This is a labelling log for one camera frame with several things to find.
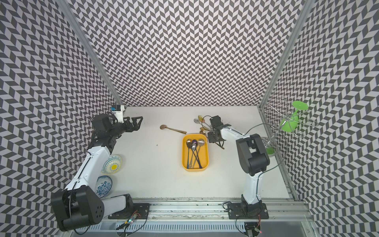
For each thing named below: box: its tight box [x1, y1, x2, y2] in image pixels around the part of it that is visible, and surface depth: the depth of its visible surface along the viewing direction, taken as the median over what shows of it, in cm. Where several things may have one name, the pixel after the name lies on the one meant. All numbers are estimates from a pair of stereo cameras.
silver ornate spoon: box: [188, 142, 197, 169], surface depth 96 cm
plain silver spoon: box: [197, 138, 205, 157], surface depth 101 cm
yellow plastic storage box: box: [181, 133, 210, 172], surface depth 94 cm
